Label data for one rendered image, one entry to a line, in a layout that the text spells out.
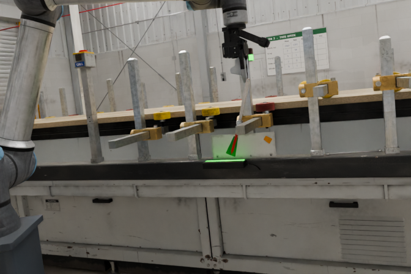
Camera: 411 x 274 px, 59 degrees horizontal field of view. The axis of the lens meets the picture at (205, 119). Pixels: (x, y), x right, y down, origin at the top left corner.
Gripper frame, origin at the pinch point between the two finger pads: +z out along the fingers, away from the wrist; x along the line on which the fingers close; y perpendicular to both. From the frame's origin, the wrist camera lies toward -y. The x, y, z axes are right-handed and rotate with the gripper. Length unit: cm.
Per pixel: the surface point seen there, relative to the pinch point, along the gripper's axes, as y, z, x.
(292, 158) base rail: -13.9, 31.1, -4.1
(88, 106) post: 78, 4, -6
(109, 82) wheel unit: 143, -11, -115
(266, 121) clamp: -4.9, 16.8, -5.2
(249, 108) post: 1.5, 11.4, -6.0
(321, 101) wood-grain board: -24.3, 12.2, -25.3
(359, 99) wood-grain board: -38.8, 12.4, -25.3
